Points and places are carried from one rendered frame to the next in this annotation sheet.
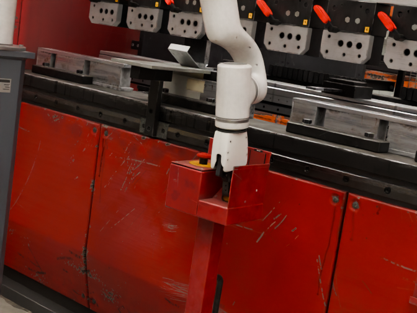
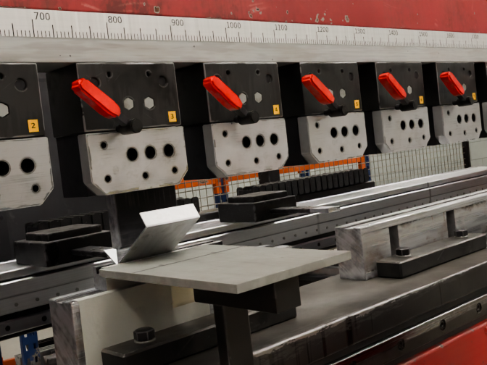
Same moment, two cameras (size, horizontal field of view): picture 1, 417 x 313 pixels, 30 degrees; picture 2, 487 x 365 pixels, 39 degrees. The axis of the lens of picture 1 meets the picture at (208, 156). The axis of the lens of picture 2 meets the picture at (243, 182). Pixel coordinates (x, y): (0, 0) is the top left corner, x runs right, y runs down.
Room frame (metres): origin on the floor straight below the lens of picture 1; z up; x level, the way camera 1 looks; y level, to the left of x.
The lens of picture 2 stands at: (2.29, 1.01, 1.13)
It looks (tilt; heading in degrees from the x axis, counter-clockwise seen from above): 3 degrees down; 278
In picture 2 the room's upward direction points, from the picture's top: 6 degrees counter-clockwise
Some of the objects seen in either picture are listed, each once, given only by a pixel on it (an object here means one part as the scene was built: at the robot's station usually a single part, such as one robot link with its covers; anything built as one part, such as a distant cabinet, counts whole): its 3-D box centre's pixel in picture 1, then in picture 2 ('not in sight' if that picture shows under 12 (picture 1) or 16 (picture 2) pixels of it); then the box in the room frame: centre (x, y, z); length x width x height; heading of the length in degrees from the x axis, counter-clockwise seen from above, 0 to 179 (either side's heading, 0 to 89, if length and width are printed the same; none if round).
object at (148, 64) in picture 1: (161, 66); (219, 264); (2.44, 0.18, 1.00); 0.26 x 0.18 x 0.01; 140
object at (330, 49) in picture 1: (354, 31); (386, 108); (2.18, -0.35, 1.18); 0.15 x 0.09 x 0.17; 50
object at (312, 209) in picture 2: (334, 87); (282, 205); (2.39, -0.35, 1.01); 0.26 x 0.12 x 0.05; 140
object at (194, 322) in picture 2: (185, 102); (207, 332); (2.48, 0.10, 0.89); 0.30 x 0.05 x 0.03; 50
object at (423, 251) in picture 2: (336, 136); (435, 253); (2.12, -0.34, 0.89); 0.30 x 0.05 x 0.03; 50
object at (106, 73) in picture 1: (83, 68); not in sight; (2.91, 0.51, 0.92); 0.50 x 0.06 x 0.10; 50
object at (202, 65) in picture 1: (195, 53); (145, 222); (2.55, 0.09, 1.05); 0.10 x 0.02 x 0.10; 50
